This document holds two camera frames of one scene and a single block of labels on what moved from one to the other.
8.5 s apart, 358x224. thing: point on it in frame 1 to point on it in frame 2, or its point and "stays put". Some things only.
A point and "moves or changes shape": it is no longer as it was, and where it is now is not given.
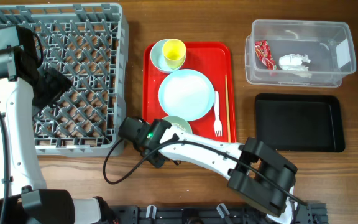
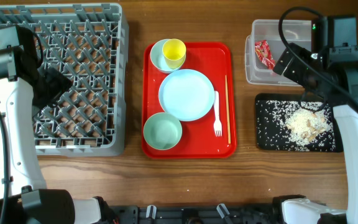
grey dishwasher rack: x=88 y=43 stays put
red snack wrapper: x=261 y=48 stays put
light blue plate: x=186 y=93 stays put
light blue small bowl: x=158 y=58 stays put
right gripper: x=156 y=162 to x=293 y=70
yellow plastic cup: x=174 y=52 stays put
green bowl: x=179 y=122 moves or changes shape
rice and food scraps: x=179 y=126 to x=289 y=126
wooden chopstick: x=227 y=108 stays put
